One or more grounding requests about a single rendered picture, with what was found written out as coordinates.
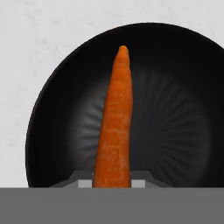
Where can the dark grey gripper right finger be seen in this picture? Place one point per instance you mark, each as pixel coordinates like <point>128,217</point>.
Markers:
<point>142,178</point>

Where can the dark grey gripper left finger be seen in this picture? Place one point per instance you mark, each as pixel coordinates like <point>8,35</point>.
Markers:
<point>80,178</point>

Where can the orange carrot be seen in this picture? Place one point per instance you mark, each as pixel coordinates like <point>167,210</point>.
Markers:
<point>115,125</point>

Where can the black bowl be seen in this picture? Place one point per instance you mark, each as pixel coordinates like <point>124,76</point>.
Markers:
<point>172,116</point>

